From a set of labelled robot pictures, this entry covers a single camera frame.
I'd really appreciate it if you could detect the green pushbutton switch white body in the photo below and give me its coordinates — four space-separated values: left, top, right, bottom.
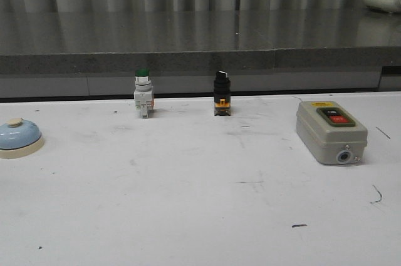
134 68 154 118

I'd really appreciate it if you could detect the blue desk bell cream base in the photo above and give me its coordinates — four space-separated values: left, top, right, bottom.
1 118 44 159

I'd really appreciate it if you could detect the black selector switch orange base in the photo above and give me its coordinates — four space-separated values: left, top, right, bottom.
214 71 231 116

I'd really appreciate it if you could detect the grey stone counter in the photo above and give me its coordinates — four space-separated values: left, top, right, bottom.
1 9 400 101

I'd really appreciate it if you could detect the grey on off switch box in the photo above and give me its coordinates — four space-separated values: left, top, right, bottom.
296 101 368 165

